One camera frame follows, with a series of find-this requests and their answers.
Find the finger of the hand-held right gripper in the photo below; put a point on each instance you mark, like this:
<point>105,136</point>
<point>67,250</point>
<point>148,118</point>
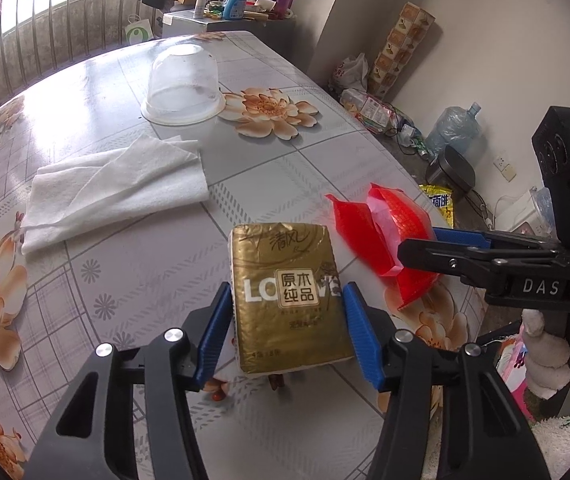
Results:
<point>440,260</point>
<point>457,236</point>

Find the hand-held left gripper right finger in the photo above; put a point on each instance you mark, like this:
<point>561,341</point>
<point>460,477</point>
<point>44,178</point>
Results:
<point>360,330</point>

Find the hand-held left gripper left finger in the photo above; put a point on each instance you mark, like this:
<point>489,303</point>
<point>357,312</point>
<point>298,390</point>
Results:
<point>212,330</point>

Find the yellow noodle snack packet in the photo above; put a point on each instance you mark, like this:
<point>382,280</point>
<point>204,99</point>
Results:
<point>437,205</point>

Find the red plastic bag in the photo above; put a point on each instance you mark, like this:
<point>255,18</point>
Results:
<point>395,220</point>

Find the gold tissue pack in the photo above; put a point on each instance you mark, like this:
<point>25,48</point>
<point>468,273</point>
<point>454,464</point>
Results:
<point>285,300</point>

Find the black trash bin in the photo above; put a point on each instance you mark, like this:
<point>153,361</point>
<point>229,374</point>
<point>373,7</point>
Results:
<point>452,167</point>

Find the person's right hand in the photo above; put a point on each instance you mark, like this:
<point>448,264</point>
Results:
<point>545,355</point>

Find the small red round object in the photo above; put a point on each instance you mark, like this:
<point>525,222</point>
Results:
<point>217,391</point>

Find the white water dispenser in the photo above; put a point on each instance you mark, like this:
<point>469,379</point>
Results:
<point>517,212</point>

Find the large blue water jug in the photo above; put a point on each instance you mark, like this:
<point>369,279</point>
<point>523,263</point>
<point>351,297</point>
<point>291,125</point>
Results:
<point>452,127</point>

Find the pink printed bag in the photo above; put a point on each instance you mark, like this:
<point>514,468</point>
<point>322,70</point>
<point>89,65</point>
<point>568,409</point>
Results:
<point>515,370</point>

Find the pile of packets and bottles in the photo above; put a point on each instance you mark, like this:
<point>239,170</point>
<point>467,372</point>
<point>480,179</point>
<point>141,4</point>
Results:
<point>375,112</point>

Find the white paper towel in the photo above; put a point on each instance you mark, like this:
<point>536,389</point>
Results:
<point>115,185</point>

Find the white plastic bag with contents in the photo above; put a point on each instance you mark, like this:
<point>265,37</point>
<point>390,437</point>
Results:
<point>352,72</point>

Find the tall stack of printed cartons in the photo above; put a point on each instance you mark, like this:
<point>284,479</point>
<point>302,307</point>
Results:
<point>400,50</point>

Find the clear plastic bowl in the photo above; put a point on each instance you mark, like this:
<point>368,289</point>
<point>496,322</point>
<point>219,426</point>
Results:
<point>182,85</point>

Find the purple cup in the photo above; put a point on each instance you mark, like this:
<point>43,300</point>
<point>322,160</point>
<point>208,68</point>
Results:
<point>285,1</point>

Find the grey cabinet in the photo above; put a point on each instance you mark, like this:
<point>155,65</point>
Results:
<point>190,25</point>

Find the white paper bag green print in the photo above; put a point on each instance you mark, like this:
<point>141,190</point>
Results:
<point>138,31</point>

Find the metal window railing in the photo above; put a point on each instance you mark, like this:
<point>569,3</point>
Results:
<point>40,20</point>

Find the wall socket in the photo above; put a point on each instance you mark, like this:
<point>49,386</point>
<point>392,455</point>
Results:
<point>505,167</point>

